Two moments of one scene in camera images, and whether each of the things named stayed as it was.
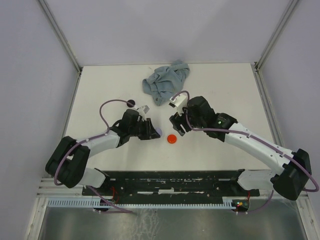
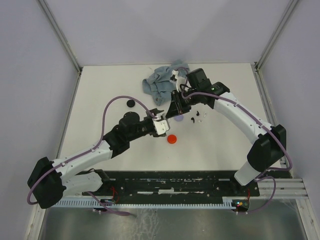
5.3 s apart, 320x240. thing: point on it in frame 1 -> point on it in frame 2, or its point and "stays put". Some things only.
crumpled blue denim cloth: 166,82 stays put
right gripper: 176,120 -> 173,110
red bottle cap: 171,138 stays put
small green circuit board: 241,205 stays put
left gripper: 150,133 -> 155,111
